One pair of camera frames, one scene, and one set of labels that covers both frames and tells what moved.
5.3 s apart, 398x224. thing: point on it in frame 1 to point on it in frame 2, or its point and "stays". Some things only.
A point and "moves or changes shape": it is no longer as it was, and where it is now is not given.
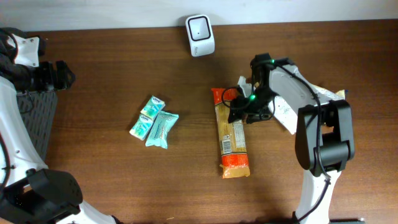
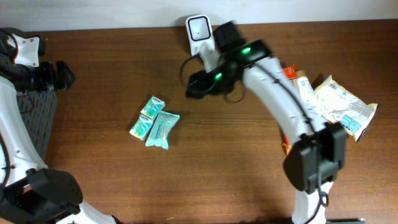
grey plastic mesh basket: (38, 109) stays
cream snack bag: (286, 112) moves or changes shape
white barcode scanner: (201, 35) stays
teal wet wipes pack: (158, 135) stays
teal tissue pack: (142, 126) stays
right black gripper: (241, 109) to (199, 83)
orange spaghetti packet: (233, 152) to (291, 72)
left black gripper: (54, 75) stays
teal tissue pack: (153, 106) stays
